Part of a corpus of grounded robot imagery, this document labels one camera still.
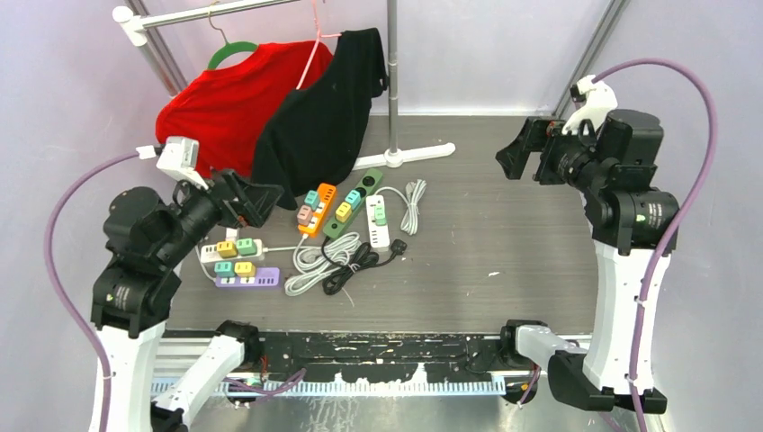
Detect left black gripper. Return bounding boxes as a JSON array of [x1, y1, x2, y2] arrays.
[[156, 164, 283, 263]]

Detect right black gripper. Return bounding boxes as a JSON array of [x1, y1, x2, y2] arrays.
[[497, 115, 610, 194]]

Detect green power strip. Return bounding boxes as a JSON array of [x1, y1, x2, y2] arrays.
[[322, 168, 383, 239]]

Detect white strip cable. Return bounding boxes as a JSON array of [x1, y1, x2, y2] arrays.
[[375, 178, 428, 237]]

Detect yellow plug adapter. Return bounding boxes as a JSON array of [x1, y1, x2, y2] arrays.
[[335, 201, 353, 223]]

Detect teal plug adapter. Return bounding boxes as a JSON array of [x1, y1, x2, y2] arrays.
[[345, 189, 363, 212]]

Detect green plug adapter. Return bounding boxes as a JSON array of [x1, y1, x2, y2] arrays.
[[373, 203, 387, 226]]

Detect white power strip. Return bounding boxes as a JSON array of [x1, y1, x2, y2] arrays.
[[365, 194, 390, 252], [201, 238, 265, 265]]

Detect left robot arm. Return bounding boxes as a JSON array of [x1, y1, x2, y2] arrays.
[[91, 169, 283, 431]]

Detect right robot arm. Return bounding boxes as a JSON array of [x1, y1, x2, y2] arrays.
[[496, 109, 679, 414]]

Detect brown plug adapter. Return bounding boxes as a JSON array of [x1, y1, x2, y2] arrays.
[[297, 205, 314, 227]]

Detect yellow adapter on white strip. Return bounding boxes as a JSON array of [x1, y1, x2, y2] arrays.
[[216, 240, 238, 259]]

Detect green adapter on white strip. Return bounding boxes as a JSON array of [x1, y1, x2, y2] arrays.
[[236, 238, 259, 257]]

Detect teal adapter on purple strip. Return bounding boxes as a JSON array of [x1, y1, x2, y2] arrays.
[[214, 261, 236, 278]]

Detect yellow adapter on purple strip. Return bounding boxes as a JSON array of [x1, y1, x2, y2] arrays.
[[234, 261, 256, 278]]

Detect teal adapter on orange strip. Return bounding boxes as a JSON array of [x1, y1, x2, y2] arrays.
[[304, 190, 320, 211]]

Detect purple power strip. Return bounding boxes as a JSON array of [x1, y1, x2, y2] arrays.
[[215, 267, 283, 291]]

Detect red t-shirt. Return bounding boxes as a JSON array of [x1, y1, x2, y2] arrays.
[[155, 40, 338, 178]]

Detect orange power strip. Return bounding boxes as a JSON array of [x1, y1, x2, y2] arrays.
[[297, 183, 337, 238]]

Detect black t-shirt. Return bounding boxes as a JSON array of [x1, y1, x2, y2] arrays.
[[250, 28, 389, 210]]

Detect green clothes hanger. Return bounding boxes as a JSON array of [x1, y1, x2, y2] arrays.
[[207, 12, 258, 70]]

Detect pink clothes hanger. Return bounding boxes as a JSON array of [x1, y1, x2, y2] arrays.
[[296, 0, 341, 90]]

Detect white clothes rack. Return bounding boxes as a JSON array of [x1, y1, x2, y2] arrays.
[[112, 1, 456, 170]]

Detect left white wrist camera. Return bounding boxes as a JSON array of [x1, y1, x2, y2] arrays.
[[156, 136, 209, 190]]

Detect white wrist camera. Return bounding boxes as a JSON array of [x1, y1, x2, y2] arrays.
[[156, 136, 209, 190], [561, 75, 618, 135]]

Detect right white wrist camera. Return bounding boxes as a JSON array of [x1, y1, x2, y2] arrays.
[[561, 75, 618, 135]]

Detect grey coiled cable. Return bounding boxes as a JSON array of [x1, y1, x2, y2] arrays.
[[283, 231, 363, 298]]

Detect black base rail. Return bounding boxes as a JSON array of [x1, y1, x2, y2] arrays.
[[160, 330, 597, 386]]

